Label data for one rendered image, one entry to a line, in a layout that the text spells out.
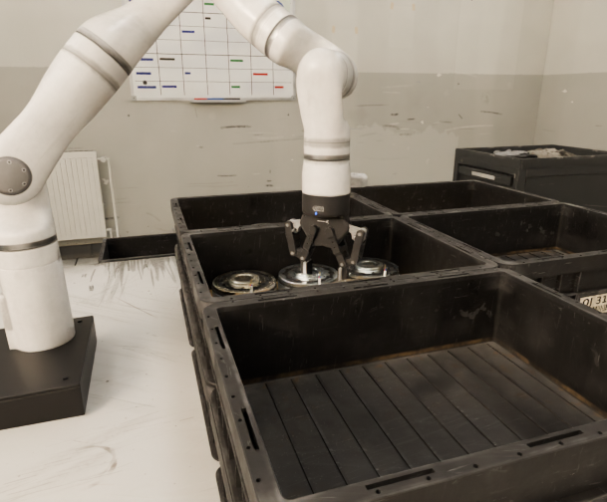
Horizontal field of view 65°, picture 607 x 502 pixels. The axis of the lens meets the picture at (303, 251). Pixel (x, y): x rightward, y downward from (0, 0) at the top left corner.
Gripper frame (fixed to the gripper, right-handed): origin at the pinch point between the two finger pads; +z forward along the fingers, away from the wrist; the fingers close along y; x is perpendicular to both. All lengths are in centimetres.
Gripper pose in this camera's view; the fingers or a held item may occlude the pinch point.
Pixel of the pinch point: (324, 276)
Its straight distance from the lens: 79.5
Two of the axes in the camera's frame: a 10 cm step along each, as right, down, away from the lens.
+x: 4.3, -2.8, 8.6
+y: 9.0, 1.4, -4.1
